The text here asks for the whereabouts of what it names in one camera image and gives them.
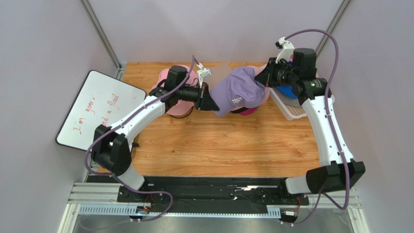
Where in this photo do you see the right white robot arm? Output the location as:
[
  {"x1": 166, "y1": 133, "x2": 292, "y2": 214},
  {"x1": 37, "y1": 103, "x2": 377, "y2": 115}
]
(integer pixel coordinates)
[{"x1": 255, "y1": 48, "x2": 365, "y2": 194}]

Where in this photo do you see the pink bucket hat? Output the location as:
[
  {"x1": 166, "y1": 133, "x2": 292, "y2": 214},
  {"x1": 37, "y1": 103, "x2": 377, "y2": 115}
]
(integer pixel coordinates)
[{"x1": 151, "y1": 68, "x2": 198, "y2": 117}]

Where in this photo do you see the white whiteboard with red writing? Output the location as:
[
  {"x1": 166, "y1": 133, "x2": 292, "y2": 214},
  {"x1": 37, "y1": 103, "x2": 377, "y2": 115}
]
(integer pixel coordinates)
[{"x1": 55, "y1": 70, "x2": 147, "y2": 150}]

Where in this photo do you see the aluminium frame rail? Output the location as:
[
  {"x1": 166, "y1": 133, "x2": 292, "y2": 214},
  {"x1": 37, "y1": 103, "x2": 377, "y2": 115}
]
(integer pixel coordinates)
[{"x1": 58, "y1": 183, "x2": 370, "y2": 233}]

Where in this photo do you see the left corner aluminium post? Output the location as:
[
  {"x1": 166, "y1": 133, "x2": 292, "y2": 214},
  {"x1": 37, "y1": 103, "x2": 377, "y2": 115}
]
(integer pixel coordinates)
[{"x1": 79, "y1": 0, "x2": 122, "y2": 71}]

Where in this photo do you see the grey flat board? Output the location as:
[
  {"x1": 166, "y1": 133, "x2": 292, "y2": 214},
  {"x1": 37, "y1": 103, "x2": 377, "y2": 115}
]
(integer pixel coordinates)
[{"x1": 204, "y1": 63, "x2": 232, "y2": 89}]

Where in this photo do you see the lavender baseball cap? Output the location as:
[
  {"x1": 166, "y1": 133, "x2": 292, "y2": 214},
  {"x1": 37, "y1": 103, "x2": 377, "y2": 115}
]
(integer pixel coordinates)
[{"x1": 210, "y1": 66, "x2": 254, "y2": 117}]

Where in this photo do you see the blue hat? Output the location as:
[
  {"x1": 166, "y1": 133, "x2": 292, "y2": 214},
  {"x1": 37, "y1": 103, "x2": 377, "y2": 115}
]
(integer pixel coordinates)
[{"x1": 276, "y1": 63, "x2": 300, "y2": 99}]

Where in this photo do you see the magenta baseball cap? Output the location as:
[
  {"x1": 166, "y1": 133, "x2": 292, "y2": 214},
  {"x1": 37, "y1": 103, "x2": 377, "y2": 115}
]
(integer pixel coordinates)
[{"x1": 239, "y1": 106, "x2": 260, "y2": 116}]

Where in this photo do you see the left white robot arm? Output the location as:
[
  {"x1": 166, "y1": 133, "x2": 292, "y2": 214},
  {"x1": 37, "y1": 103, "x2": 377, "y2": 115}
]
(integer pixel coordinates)
[{"x1": 86, "y1": 65, "x2": 219, "y2": 191}]

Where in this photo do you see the right corner aluminium post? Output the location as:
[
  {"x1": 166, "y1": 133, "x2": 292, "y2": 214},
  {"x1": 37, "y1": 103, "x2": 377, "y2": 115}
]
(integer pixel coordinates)
[{"x1": 315, "y1": 0, "x2": 353, "y2": 57}]

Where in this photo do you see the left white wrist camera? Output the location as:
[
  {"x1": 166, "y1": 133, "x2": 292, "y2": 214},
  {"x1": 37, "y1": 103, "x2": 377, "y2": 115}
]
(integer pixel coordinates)
[{"x1": 196, "y1": 63, "x2": 212, "y2": 88}]

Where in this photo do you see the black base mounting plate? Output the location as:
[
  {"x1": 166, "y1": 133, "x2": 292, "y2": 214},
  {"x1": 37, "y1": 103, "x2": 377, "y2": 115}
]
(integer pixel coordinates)
[{"x1": 117, "y1": 176, "x2": 309, "y2": 214}]

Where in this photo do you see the white plastic basket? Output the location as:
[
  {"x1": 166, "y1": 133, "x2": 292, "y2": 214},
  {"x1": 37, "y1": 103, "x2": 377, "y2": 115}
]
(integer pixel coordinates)
[{"x1": 259, "y1": 63, "x2": 334, "y2": 121}]

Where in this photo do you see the corner aluminium post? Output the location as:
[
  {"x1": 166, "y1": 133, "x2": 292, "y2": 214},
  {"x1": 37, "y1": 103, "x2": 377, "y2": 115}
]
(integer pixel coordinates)
[
  {"x1": 79, "y1": 0, "x2": 122, "y2": 71},
  {"x1": 315, "y1": 0, "x2": 353, "y2": 57}
]

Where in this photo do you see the pink baseball cap white logo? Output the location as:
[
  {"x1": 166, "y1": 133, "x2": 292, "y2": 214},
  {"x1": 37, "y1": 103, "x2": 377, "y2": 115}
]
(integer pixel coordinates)
[{"x1": 247, "y1": 66, "x2": 270, "y2": 107}]

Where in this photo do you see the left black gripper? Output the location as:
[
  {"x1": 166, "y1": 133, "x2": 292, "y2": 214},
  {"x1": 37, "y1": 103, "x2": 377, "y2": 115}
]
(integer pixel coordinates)
[{"x1": 176, "y1": 82, "x2": 219, "y2": 111}]

